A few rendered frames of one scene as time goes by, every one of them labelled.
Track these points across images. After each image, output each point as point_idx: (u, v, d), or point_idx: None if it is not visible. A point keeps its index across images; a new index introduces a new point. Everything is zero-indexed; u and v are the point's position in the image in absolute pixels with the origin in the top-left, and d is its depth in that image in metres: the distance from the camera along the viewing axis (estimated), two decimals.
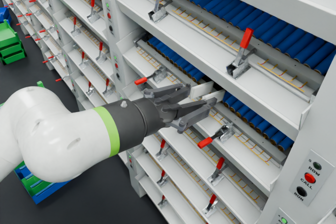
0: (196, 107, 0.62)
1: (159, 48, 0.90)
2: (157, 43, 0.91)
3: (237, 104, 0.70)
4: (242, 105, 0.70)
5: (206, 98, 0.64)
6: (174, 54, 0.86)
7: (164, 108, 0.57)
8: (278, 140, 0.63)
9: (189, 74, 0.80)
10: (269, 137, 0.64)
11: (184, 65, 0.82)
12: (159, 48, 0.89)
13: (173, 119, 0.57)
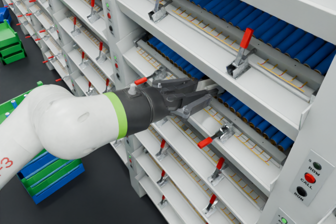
0: None
1: (159, 48, 0.90)
2: (157, 43, 0.91)
3: (237, 104, 0.70)
4: (242, 105, 0.70)
5: (197, 90, 0.71)
6: (174, 54, 0.86)
7: None
8: (278, 140, 0.63)
9: (189, 74, 0.80)
10: (269, 137, 0.64)
11: (184, 65, 0.82)
12: (159, 48, 0.89)
13: None
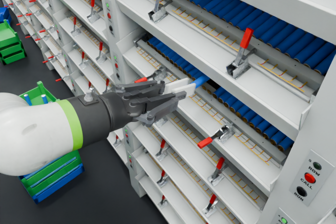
0: (151, 92, 0.65)
1: (159, 48, 0.90)
2: (157, 43, 0.91)
3: (237, 104, 0.70)
4: (242, 105, 0.70)
5: (165, 93, 0.67)
6: (174, 54, 0.86)
7: None
8: (278, 140, 0.63)
9: (189, 74, 0.80)
10: (269, 137, 0.64)
11: (184, 65, 0.82)
12: (159, 48, 0.89)
13: None
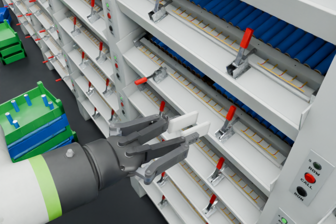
0: (171, 147, 0.50)
1: (162, 45, 0.90)
2: (160, 41, 0.91)
3: None
4: None
5: (185, 134, 0.52)
6: None
7: (128, 152, 0.46)
8: (283, 135, 0.63)
9: (193, 70, 0.80)
10: (274, 133, 0.64)
11: (188, 62, 0.82)
12: (162, 46, 0.90)
13: (138, 166, 0.46)
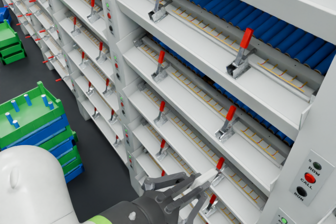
0: (194, 197, 0.58)
1: (163, 45, 0.90)
2: None
3: None
4: None
5: (201, 184, 0.60)
6: None
7: (169, 209, 0.51)
8: (283, 135, 0.63)
9: (194, 70, 0.80)
10: (274, 133, 0.64)
11: (188, 62, 0.82)
12: (163, 45, 0.90)
13: (177, 222, 0.51)
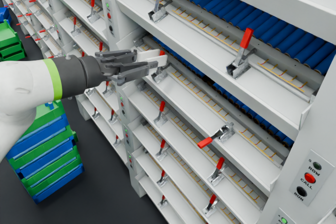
0: (137, 67, 0.73)
1: (163, 45, 0.90)
2: None
3: None
4: None
5: (147, 61, 0.75)
6: None
7: (107, 65, 0.68)
8: (282, 136, 0.63)
9: (194, 70, 0.80)
10: (273, 133, 0.64)
11: (188, 62, 0.82)
12: (163, 45, 0.90)
13: (113, 74, 0.68)
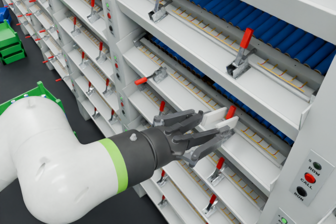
0: (208, 136, 0.58)
1: (162, 45, 0.90)
2: (160, 41, 0.91)
3: None
4: None
5: (218, 127, 0.60)
6: None
7: (175, 139, 0.54)
8: (283, 135, 0.63)
9: (193, 70, 0.80)
10: (274, 133, 0.64)
11: (188, 62, 0.82)
12: (162, 46, 0.90)
13: (184, 151, 0.53)
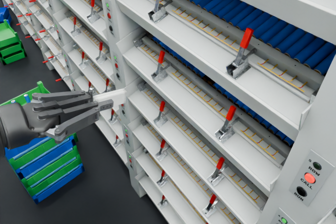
0: (85, 110, 0.55)
1: (163, 45, 0.90)
2: None
3: None
4: None
5: (98, 100, 0.57)
6: None
7: (40, 115, 0.50)
8: (283, 135, 0.63)
9: (194, 70, 0.80)
10: (274, 133, 0.64)
11: (188, 62, 0.82)
12: (163, 45, 0.90)
13: (48, 128, 0.49)
